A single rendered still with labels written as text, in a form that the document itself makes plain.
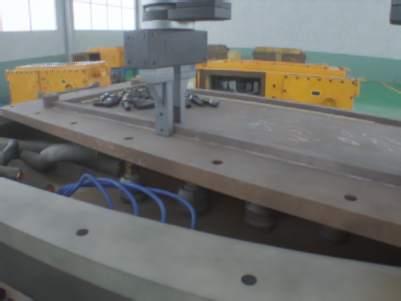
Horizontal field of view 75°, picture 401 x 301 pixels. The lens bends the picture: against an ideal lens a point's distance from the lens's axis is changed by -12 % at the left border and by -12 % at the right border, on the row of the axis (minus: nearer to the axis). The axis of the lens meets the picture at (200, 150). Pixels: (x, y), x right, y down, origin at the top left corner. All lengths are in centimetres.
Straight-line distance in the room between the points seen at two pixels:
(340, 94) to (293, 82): 44
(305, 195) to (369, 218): 6
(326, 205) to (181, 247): 14
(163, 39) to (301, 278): 31
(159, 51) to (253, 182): 20
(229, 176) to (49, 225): 19
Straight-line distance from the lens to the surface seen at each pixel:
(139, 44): 39
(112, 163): 62
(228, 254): 25
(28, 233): 30
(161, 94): 42
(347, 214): 28
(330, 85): 279
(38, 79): 424
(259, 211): 44
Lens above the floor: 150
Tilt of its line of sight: 21 degrees down
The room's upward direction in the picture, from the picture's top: straight up
